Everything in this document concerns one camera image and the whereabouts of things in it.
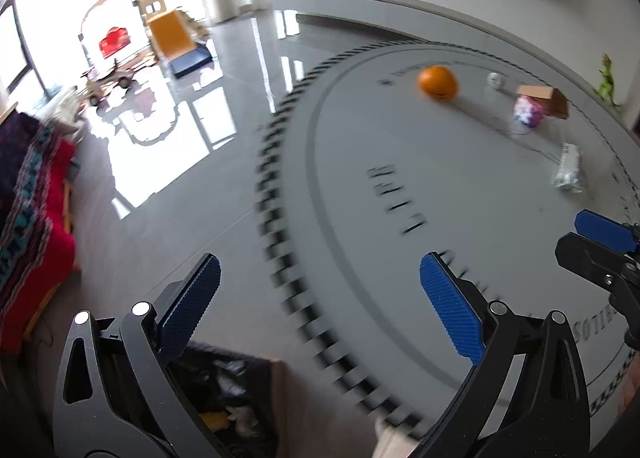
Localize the clear plastic wrapper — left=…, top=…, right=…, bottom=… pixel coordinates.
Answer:
left=551, top=142, right=585, bottom=194

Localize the wooden toy airplane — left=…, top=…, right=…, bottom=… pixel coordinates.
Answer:
left=80, top=63, right=146, bottom=106

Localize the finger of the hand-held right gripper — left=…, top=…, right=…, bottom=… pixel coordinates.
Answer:
left=555, top=232, right=640, bottom=296
left=575, top=209, right=640, bottom=255

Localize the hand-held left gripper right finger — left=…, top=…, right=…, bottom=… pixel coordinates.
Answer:
left=420, top=253, right=591, bottom=458

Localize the bin with black bag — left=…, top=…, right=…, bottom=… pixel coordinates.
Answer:
left=165, top=343, right=286, bottom=458

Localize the pink and blue ball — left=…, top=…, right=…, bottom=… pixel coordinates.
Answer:
left=512, top=94, right=545, bottom=129

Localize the green toy dinosaur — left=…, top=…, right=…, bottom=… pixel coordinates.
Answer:
left=595, top=53, right=623, bottom=109

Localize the red patterned blanket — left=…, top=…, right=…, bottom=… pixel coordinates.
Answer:
left=0, top=110, right=78, bottom=354

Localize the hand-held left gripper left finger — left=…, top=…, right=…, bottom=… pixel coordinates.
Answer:
left=52, top=254, right=222, bottom=458

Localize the orange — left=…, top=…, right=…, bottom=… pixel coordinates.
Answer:
left=417, top=65, right=459, bottom=103

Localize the brown cardboard box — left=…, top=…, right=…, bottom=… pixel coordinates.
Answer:
left=516, top=84, right=571, bottom=120

